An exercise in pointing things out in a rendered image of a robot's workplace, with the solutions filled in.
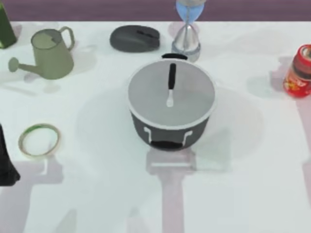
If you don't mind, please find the blue and silver hourglass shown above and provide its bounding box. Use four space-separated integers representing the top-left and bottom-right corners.
171 0 205 62

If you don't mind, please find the dark gray computer mouse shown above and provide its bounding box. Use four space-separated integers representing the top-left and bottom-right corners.
109 25 161 53

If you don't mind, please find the dark gray lidded kitchen pot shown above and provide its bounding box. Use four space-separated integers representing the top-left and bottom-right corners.
128 53 216 151

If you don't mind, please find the olive green watering can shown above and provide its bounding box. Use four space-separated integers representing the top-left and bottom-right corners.
8 26 75 81

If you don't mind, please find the dark green bottle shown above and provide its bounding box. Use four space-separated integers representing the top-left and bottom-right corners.
0 0 17 49

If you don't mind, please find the green-edged tape roll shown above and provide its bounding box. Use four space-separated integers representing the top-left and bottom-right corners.
18 123 61 159

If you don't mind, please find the red jar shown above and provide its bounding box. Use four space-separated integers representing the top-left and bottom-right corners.
283 44 311 98

